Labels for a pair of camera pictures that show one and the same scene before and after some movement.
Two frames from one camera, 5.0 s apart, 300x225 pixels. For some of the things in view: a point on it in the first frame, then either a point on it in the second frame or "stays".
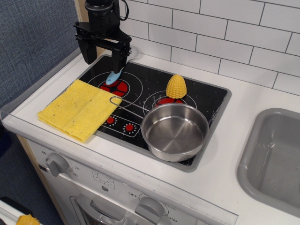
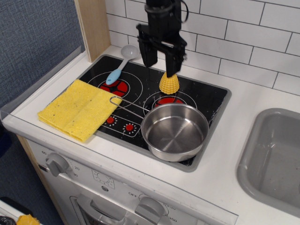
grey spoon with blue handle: (114, 77) stays
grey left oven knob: (56, 164) stays
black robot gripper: (103, 26) to (164, 25)
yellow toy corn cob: (176, 87) to (168, 85)
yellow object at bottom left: (27, 220) stays
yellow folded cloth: (79, 110) stays
